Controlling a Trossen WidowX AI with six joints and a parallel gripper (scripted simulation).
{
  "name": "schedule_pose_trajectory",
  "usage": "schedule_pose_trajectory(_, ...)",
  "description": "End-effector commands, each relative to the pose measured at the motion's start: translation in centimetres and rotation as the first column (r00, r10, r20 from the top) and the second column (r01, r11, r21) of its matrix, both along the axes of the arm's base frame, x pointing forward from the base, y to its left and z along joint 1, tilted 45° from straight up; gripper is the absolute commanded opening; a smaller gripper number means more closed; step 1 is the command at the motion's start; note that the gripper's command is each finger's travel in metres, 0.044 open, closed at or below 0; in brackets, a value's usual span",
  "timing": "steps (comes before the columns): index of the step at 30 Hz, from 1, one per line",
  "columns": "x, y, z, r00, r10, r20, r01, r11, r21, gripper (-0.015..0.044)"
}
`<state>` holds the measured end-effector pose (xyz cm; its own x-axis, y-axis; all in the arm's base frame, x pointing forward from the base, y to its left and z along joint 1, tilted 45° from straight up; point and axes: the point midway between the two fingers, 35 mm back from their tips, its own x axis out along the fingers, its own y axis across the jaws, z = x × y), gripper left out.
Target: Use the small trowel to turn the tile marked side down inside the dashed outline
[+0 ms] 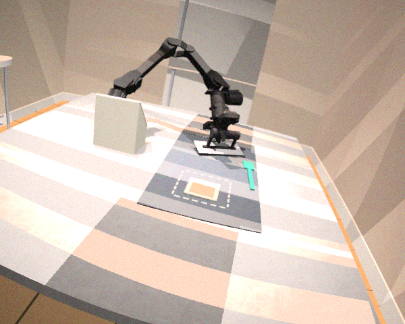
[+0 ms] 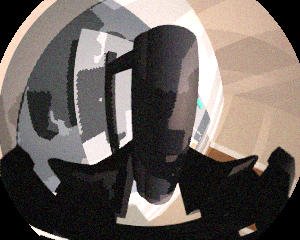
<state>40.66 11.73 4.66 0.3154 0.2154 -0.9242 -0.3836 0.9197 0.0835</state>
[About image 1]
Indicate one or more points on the white square tile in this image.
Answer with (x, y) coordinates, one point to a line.
(202, 189)

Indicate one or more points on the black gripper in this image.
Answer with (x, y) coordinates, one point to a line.
(221, 119)

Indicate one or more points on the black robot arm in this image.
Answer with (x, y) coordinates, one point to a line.
(132, 80)

